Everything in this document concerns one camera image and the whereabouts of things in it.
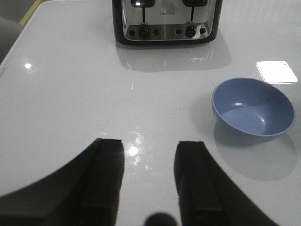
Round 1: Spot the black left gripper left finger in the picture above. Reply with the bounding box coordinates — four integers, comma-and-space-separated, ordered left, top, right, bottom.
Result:
0, 138, 124, 226

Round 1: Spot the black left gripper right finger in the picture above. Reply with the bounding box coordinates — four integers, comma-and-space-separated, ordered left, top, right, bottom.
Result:
174, 141, 276, 226

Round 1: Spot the blue bowl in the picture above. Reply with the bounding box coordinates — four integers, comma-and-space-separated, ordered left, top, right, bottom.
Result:
211, 78, 296, 144

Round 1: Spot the black and chrome toaster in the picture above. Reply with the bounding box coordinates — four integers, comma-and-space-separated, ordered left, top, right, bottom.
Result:
112, 0, 222, 46

